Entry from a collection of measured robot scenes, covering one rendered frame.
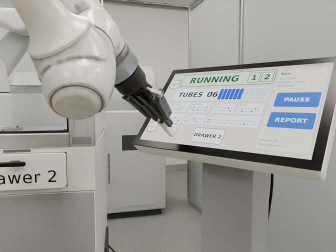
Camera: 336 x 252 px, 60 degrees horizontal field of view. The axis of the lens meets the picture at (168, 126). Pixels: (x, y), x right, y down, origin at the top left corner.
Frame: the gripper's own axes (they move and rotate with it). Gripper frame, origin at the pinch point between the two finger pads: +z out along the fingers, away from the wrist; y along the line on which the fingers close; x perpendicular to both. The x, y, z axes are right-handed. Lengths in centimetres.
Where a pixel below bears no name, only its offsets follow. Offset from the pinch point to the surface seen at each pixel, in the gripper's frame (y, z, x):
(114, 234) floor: 129, 133, 23
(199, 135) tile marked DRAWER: -8.6, 3.5, 0.1
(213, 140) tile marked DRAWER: -13.3, 3.5, 1.4
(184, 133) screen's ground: -3.8, 3.5, -0.1
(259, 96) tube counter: -21.0, 3.5, -13.1
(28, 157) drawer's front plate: 38.8, -8.7, 21.4
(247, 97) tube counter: -17.9, 3.5, -12.8
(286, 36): 5, 57, -102
